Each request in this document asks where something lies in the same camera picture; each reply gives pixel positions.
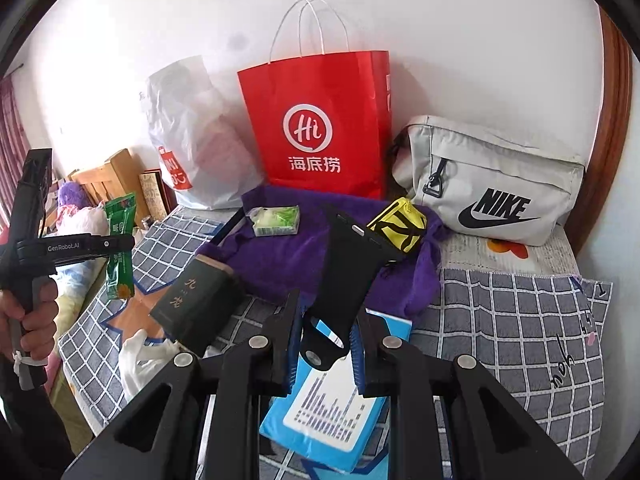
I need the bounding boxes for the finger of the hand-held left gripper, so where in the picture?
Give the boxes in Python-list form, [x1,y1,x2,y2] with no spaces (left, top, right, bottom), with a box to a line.
[91,233,136,262]

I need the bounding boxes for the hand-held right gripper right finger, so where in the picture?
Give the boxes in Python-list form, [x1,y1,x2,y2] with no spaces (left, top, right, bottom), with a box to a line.
[350,310,586,480]

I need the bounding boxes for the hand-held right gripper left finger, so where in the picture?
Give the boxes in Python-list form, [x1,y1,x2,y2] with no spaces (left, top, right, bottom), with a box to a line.
[60,294,304,480]

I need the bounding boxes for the green sachet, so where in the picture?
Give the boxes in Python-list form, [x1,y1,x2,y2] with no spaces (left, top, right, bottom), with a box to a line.
[103,192,138,301]

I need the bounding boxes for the black watch strap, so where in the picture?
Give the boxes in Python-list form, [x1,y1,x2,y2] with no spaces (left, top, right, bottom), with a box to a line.
[304,204,407,372]

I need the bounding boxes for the white drawstring pouch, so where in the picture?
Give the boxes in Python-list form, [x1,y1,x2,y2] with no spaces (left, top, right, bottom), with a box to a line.
[117,329,178,403]

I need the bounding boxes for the green pocket tissue packet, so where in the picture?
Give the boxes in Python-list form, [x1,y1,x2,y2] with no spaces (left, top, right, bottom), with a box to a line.
[251,205,301,237]

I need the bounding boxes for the yellow mini bag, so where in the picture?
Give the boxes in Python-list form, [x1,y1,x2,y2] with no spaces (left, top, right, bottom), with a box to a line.
[366,198,428,256]

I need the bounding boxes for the person's left forearm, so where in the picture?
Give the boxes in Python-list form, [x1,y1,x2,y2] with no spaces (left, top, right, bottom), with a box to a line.
[0,355,76,480]

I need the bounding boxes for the person's left hand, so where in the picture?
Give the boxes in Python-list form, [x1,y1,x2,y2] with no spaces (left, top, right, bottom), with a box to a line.
[0,280,59,361]

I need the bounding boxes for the purple plush toy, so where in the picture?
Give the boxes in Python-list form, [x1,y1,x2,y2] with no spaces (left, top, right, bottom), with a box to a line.
[57,182,86,208]

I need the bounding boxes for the white plush toy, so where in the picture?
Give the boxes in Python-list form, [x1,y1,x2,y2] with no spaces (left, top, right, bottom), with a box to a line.
[55,205,108,241]

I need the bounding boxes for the pale yellow bedding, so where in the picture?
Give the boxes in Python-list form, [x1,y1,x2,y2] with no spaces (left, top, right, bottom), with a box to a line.
[55,260,108,303]

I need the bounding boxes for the brown book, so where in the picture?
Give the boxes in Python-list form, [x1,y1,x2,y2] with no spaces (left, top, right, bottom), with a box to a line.
[139,170,178,221]

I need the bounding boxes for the pink striped curtain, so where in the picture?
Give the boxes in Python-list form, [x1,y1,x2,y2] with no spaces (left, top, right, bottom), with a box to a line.
[0,77,31,211]

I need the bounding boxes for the wooden headboard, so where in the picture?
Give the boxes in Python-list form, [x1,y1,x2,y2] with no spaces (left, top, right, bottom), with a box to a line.
[67,149,151,221]

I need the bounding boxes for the blue tissue pack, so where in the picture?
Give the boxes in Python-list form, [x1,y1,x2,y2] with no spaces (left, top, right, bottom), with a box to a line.
[258,307,413,476]

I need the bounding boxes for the purple towel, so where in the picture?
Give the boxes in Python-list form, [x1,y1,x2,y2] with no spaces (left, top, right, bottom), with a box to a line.
[195,185,443,316]

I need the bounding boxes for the dark green tin box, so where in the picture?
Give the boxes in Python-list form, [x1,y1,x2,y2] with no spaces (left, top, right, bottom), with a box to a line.
[149,255,246,358]

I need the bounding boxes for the white plastic shopping bag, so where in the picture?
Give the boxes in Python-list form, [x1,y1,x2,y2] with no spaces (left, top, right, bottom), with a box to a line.
[145,55,266,211]

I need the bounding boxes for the grey checked blanket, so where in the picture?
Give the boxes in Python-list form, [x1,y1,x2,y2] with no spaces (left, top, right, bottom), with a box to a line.
[57,207,613,480]

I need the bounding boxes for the grey waist bag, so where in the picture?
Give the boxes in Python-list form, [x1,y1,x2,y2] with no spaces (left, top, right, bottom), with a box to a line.
[391,115,587,247]

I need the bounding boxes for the red paper bag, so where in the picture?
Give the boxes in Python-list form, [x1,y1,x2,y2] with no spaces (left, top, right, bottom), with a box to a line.
[236,0,392,201]

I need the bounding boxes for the wooden door frame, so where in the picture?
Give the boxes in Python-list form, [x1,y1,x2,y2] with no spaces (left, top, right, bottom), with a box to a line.
[570,5,640,261]

